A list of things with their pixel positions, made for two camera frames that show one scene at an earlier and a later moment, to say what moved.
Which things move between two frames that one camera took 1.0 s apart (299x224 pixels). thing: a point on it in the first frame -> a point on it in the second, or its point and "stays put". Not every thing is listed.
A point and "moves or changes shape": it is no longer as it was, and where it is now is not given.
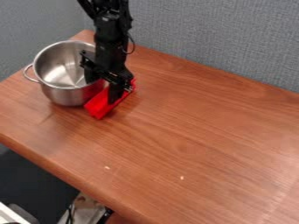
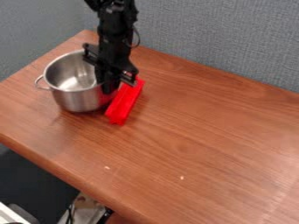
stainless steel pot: [56, 69] moves or changes shape
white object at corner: [12, 213] stays put
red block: [98, 102] -> [122, 101]
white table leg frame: [84, 211] stays put
